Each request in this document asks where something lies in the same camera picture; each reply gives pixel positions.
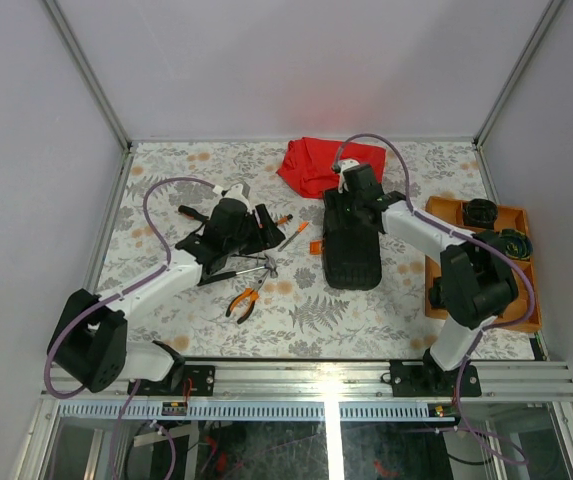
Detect floral patterned table mat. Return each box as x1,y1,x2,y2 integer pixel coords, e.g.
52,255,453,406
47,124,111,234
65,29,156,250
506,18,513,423
78,140,537,360

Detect chrome claw hammer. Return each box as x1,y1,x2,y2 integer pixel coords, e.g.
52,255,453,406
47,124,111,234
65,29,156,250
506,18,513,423
198,255,277,286

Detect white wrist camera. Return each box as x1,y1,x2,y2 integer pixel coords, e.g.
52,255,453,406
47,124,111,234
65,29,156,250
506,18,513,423
220,181,250,205
333,159,360,193

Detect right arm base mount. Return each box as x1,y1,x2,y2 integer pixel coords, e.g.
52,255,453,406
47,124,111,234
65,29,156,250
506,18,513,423
389,360,481,398

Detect orange wooden divided tray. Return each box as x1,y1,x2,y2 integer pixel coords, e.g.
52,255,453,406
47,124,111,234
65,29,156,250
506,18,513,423
422,196,542,334

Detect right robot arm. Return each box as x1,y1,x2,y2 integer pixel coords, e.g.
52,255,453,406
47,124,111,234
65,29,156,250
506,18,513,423
332,159,519,395

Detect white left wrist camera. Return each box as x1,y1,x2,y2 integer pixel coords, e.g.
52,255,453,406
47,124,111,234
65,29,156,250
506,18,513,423
220,181,250,205

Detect orange handled pliers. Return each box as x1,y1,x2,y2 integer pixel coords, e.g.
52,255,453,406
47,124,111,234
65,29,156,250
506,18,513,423
225,273,270,325

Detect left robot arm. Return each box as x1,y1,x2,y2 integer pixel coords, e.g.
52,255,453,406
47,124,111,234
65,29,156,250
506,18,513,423
46,198,285,395

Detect orange case latch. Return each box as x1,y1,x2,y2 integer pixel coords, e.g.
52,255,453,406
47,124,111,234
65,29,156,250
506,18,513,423
309,240,324,255

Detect orange handled small saw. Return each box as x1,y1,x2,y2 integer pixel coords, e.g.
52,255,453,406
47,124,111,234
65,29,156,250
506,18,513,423
278,221,309,252

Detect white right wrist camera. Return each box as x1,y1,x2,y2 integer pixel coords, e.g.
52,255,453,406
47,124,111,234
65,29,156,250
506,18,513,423
333,159,360,193

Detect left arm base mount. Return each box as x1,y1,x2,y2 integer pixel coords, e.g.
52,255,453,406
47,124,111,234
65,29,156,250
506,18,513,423
137,364,216,398

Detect black orange large screwdriver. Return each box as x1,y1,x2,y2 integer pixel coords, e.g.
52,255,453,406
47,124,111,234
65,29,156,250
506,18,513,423
177,205,210,223

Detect black plastic tool case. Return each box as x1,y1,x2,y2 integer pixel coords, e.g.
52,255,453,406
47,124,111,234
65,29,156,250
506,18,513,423
322,189,382,291

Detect small orange black screwdriver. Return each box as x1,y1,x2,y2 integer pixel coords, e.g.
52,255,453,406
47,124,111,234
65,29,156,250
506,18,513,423
273,214,293,225

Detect red cloth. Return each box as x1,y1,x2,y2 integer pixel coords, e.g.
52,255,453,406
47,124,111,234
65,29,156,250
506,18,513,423
277,137,387,199

